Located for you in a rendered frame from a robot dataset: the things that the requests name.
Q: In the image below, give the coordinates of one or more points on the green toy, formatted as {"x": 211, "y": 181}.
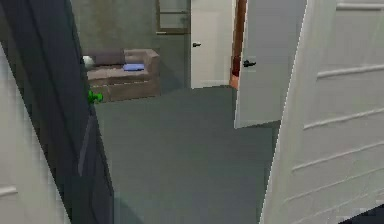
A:
{"x": 94, "y": 97}

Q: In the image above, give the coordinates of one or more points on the white round object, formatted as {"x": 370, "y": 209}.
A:
{"x": 88, "y": 61}

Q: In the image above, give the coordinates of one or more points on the blue pillow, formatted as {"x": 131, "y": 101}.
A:
{"x": 133, "y": 67}

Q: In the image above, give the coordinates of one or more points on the white panelled door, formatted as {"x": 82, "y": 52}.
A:
{"x": 336, "y": 126}

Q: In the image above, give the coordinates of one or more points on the grey-brown cushion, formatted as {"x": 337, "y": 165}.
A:
{"x": 109, "y": 57}

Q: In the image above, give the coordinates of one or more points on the dark grey door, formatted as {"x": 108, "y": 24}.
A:
{"x": 56, "y": 100}

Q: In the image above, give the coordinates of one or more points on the brown sofa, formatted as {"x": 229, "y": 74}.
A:
{"x": 133, "y": 85}

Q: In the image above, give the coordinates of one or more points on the brown framed window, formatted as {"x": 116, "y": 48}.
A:
{"x": 173, "y": 16}

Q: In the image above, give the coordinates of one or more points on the white room door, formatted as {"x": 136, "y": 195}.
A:
{"x": 266, "y": 66}
{"x": 210, "y": 50}

